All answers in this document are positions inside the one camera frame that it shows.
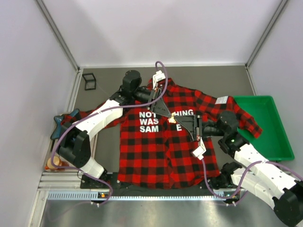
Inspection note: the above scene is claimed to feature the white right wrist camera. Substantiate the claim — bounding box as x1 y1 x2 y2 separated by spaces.
191 137 206 160

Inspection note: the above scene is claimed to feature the orange brown cup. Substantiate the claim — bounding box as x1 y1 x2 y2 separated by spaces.
45 156 69 172

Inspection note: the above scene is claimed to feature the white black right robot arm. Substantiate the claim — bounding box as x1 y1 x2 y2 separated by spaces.
169 111 303 227

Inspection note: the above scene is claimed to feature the red black plaid shirt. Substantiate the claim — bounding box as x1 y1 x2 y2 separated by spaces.
108 79 262 189

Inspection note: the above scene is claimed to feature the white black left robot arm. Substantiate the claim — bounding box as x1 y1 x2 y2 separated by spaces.
55 70 168 180

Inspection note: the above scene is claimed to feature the small gold brooch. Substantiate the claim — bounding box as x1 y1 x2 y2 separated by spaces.
168 112 177 124

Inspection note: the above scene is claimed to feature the small black brooch box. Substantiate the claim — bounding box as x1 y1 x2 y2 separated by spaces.
82 73 97 91

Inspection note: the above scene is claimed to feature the green plastic bin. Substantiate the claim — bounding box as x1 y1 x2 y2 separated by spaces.
234 96 294 162

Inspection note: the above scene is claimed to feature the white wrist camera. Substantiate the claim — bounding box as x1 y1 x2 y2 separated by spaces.
191 137 206 160
152 70 166 89

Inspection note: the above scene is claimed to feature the blue star-shaped dish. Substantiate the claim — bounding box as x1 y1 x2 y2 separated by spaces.
50 108 80 140

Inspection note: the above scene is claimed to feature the slotted grey cable duct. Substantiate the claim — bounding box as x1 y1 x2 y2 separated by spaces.
47 191 225 202

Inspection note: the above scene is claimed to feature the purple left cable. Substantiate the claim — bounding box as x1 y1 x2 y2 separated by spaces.
51 61 169 204

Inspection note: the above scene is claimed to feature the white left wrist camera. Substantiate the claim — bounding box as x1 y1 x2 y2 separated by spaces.
152 70 166 89

